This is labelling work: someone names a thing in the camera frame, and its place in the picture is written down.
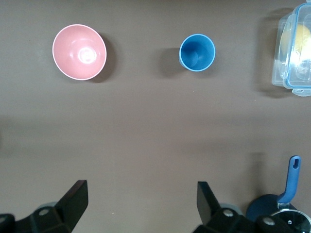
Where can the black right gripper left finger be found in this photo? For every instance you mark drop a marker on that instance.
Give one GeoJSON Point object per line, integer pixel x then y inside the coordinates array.
{"type": "Point", "coordinates": [73, 206]}

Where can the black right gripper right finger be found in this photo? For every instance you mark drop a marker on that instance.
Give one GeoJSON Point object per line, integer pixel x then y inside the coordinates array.
{"type": "Point", "coordinates": [209, 208]}

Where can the pink bowl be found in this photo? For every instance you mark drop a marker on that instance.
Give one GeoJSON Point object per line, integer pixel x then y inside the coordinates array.
{"type": "Point", "coordinates": [77, 52]}

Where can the dark blue pot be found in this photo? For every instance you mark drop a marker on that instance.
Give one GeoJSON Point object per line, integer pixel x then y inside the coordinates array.
{"type": "Point", "coordinates": [290, 182]}

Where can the brown table cover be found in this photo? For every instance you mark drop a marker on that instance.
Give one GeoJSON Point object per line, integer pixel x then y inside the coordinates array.
{"type": "Point", "coordinates": [145, 121]}

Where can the clear plastic container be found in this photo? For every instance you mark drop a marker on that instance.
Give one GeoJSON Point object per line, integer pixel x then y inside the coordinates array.
{"type": "Point", "coordinates": [279, 72]}

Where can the blue cup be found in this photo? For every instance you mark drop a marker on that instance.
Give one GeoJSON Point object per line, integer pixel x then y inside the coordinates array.
{"type": "Point", "coordinates": [196, 52]}

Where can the yellow lemon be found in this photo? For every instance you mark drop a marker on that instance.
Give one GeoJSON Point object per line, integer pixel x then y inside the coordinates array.
{"type": "Point", "coordinates": [301, 41]}

